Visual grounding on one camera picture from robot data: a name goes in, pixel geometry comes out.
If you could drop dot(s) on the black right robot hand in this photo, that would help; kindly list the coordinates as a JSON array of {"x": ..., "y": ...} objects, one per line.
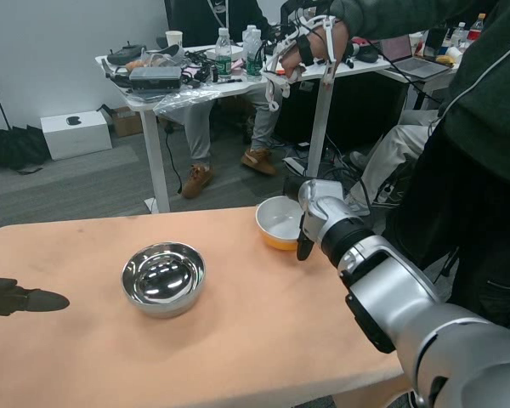
[{"x": 291, "y": 187}]

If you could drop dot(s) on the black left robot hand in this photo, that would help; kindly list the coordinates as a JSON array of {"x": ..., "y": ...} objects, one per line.
[{"x": 21, "y": 299}]

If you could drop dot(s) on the white and orange plastic bowl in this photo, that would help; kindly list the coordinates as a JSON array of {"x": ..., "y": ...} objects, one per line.
[{"x": 278, "y": 221}]

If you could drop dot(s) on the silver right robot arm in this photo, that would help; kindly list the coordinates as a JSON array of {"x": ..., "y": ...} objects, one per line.
[{"x": 391, "y": 280}]

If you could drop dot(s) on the shiny steel bowl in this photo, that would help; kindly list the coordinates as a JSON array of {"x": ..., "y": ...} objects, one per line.
[{"x": 163, "y": 278}]

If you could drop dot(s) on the white power strip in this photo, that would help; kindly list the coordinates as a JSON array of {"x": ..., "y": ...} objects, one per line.
[{"x": 294, "y": 165}]

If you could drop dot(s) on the seated person in beige trousers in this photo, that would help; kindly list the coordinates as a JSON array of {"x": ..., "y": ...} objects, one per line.
[{"x": 391, "y": 153}]

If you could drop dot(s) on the person in black top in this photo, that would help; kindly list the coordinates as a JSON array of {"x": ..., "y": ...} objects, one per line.
[{"x": 204, "y": 123}]

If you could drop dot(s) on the white office desk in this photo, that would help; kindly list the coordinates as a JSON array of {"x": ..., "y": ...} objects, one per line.
[{"x": 221, "y": 91}]

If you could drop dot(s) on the clear plastic bag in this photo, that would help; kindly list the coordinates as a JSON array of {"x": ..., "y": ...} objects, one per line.
[{"x": 187, "y": 100}]

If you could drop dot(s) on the black folded umbrella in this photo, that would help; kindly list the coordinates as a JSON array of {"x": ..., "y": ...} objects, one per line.
[{"x": 13, "y": 149}]

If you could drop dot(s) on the hand exoskeleton glove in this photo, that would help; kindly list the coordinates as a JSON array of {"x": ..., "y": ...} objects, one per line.
[{"x": 329, "y": 38}]

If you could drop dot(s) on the white cardboard product box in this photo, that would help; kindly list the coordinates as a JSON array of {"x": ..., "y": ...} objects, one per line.
[{"x": 76, "y": 138}]

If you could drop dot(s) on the grey flat device box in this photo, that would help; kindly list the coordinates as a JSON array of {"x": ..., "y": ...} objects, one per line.
[{"x": 155, "y": 76}]

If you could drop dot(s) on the grey open laptop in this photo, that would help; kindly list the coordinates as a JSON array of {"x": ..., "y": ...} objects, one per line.
[{"x": 412, "y": 59}]

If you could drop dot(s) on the brown cardboard box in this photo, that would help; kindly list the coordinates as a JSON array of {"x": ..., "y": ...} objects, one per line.
[{"x": 125, "y": 123}]

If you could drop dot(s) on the white paper cup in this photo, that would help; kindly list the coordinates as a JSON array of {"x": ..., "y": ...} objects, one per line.
[{"x": 174, "y": 39}]

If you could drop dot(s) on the operator in dark hoodie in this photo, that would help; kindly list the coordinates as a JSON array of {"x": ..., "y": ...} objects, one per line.
[{"x": 484, "y": 127}]

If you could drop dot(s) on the black remote controller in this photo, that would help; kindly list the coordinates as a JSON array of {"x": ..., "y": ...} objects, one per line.
[{"x": 125, "y": 54}]

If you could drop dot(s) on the red cola bottle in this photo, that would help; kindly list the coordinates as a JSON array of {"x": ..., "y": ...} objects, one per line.
[{"x": 476, "y": 27}]

